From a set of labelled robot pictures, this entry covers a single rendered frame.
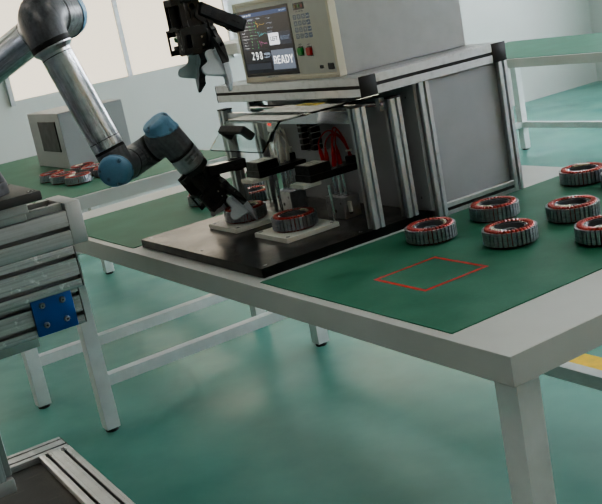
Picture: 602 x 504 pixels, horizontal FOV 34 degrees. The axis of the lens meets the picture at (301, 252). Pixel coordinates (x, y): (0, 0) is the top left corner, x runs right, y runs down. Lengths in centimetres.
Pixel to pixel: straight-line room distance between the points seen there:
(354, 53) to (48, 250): 83
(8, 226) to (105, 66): 520
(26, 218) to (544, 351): 109
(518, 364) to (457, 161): 99
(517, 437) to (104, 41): 595
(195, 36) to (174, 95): 541
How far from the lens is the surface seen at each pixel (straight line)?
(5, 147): 702
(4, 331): 217
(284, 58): 251
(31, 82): 707
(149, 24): 740
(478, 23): 915
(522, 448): 162
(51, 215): 211
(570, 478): 272
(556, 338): 156
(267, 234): 238
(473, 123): 245
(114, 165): 235
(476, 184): 246
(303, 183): 239
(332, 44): 233
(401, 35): 244
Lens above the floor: 131
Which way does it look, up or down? 14 degrees down
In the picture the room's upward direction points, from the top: 11 degrees counter-clockwise
